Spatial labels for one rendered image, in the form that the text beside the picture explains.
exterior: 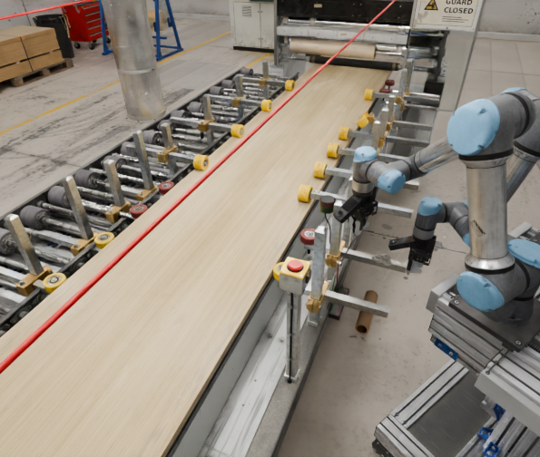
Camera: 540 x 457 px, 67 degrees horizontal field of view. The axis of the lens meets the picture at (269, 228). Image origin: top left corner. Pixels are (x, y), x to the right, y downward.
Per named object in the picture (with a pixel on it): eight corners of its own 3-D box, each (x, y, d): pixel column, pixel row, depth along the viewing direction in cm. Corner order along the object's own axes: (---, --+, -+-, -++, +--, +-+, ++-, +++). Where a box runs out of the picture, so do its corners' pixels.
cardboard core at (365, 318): (378, 292, 260) (369, 326, 238) (377, 300, 265) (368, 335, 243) (366, 288, 263) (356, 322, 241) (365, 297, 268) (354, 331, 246)
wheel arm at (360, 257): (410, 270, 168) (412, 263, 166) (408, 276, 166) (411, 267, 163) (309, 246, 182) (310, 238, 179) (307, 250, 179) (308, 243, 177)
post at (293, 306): (299, 373, 145) (304, 281, 118) (295, 384, 141) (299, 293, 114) (288, 368, 146) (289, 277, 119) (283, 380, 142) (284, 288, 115)
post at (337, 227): (335, 288, 185) (345, 199, 156) (333, 293, 183) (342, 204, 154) (328, 286, 186) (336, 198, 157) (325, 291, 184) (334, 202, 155)
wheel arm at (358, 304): (387, 314, 152) (389, 306, 150) (387, 320, 150) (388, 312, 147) (279, 283, 166) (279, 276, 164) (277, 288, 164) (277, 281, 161)
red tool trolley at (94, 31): (112, 42, 866) (103, -1, 817) (91, 51, 808) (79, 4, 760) (93, 41, 877) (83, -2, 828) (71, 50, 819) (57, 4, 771)
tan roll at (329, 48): (436, 63, 355) (438, 47, 347) (434, 66, 345) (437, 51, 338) (282, 49, 400) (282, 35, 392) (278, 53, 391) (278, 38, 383)
